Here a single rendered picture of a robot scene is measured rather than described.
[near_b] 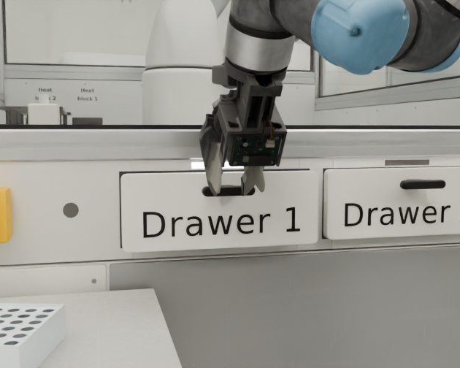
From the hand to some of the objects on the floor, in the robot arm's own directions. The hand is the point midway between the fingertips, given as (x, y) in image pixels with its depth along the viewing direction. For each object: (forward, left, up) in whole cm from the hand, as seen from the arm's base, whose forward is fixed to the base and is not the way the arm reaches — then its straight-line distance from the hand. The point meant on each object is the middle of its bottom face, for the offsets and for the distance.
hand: (229, 183), depth 78 cm
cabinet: (+51, -34, -88) cm, 107 cm away
